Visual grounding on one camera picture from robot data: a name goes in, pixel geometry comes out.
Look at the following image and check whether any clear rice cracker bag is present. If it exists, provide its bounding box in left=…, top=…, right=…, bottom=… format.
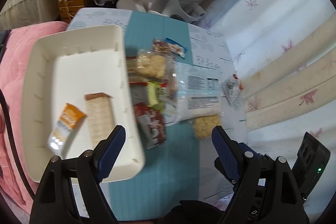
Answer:
left=136, top=49, right=174, bottom=81

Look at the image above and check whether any orange snack packet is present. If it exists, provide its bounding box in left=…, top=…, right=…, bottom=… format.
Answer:
left=47, top=103, right=86, bottom=156

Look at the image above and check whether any brown-top cracker packet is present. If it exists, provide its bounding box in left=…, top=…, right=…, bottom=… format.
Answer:
left=84, top=93, right=115, bottom=148

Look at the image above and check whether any round cookies packet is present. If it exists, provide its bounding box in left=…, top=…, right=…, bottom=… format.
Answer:
left=192, top=114, right=221, bottom=140

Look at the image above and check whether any red brown chocolate packet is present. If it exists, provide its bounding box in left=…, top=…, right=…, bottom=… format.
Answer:
left=133, top=102, right=166, bottom=149

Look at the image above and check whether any small white red packet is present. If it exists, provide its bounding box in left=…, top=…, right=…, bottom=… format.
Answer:
left=222, top=74, right=244, bottom=110

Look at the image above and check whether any large white blue snack bag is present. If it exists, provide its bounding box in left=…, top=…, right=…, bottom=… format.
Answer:
left=163, top=63, right=221, bottom=126

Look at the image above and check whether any green candy packet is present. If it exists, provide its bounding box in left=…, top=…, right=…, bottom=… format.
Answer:
left=146, top=82, right=162, bottom=107

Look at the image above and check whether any white plastic tray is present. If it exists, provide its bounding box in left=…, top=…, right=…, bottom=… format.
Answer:
left=21, top=25, right=145, bottom=182

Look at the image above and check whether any floral white bedsheet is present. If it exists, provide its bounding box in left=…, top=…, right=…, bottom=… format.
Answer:
left=202, top=0, right=335, bottom=205

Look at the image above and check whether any floral teal tablecloth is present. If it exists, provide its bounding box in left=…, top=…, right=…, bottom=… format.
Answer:
left=69, top=8, right=235, bottom=221

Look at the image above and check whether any pink blanket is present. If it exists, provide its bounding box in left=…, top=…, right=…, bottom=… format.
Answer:
left=0, top=21, right=68, bottom=214

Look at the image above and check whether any blue red snack bar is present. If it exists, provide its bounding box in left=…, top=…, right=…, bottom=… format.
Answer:
left=152, top=38, right=187, bottom=59

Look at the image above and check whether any black cable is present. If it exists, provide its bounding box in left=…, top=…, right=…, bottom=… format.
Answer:
left=0, top=87, right=36, bottom=200

